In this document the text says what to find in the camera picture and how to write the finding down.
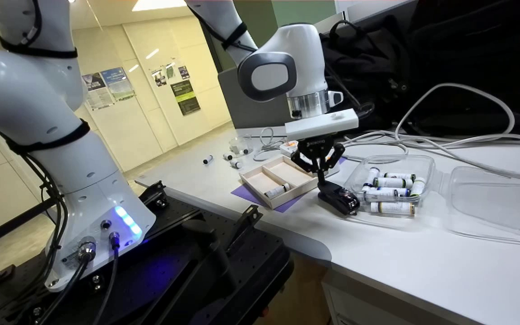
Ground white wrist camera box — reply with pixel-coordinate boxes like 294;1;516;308
283;106;361;142

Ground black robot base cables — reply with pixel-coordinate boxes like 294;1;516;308
0;149;122;325

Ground white cable bundle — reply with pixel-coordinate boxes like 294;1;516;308
343;81;520;183

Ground dark green wall poster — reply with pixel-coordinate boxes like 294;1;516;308
169;77;202;117

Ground clear plastic tray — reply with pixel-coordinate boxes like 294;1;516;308
337;149;437;227

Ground grey box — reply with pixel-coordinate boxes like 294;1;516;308
218;64;292;129

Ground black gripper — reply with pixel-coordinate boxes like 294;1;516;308
289;133;346;191

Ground clear plastic container lid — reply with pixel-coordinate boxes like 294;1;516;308
446;164;520;245

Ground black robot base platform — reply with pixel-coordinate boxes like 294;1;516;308
0;178;296;325

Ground light wooden divided tray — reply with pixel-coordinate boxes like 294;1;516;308
238;153;319;211

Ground black bag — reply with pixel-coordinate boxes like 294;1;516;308
319;0;520;136

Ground purple paper sheet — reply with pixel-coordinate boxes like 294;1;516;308
229;156;348;214

